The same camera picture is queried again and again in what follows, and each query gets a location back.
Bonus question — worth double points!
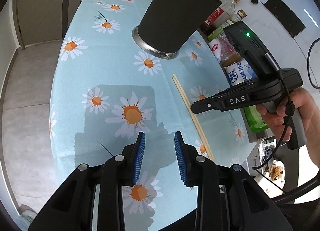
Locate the white blue salt bag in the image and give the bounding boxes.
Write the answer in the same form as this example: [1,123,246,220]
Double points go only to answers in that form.
[225,59,257,86]

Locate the person's right hand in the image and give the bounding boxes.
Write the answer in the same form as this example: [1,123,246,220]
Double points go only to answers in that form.
[256,87,320,169]

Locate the gold cap clear bottle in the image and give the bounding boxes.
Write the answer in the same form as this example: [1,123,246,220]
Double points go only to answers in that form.
[200,0,240,36]

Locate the blue daisy tablecloth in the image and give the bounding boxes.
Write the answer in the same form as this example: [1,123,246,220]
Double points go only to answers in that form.
[48,0,251,231]

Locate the small oil bottle gold cap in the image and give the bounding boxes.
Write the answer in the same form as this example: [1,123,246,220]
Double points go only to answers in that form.
[207,9,247,42]

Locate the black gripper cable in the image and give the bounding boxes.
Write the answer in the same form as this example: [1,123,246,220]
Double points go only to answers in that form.
[252,52,296,171]

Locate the clear plastic sugar bag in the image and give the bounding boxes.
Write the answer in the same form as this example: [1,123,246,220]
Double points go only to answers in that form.
[208,31,242,67]

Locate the green packaged bag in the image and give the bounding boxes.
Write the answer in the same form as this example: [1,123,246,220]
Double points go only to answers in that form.
[244,106,269,133]

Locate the wooden chopstick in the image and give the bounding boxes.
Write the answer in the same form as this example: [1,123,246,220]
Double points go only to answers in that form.
[172,73,216,162]
[171,76,211,159]

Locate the grey door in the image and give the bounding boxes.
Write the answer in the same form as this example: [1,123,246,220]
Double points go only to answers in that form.
[12,0,82,49]

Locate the wooden chopstick far left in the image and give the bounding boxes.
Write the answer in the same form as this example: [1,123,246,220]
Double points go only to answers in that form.
[171,76,211,159]

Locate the black cylindrical utensil holder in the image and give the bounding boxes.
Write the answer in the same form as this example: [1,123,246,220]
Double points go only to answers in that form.
[132,0,221,60]

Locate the black wall rack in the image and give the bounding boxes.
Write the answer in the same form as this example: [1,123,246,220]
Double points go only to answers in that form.
[264,0,305,38]

